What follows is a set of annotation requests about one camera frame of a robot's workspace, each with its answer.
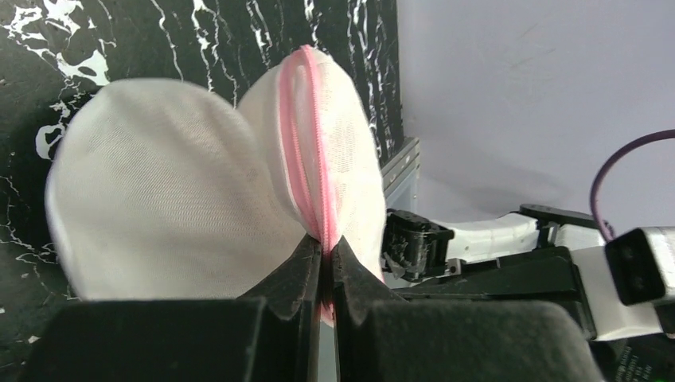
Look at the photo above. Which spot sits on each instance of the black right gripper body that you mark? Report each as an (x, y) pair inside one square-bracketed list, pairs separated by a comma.
[(550, 275)]

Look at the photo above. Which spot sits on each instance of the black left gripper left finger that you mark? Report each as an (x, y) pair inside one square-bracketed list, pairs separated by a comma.
[(270, 333)]

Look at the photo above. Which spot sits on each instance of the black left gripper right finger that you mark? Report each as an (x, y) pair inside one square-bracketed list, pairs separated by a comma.
[(381, 336)]

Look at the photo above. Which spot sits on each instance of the white pink-trim laundry bag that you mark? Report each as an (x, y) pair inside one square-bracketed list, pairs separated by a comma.
[(161, 189)]

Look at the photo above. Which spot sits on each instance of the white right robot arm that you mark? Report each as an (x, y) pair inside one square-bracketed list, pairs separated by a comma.
[(415, 249)]

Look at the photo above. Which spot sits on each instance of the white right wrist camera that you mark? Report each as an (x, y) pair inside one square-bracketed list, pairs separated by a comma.
[(629, 283)]

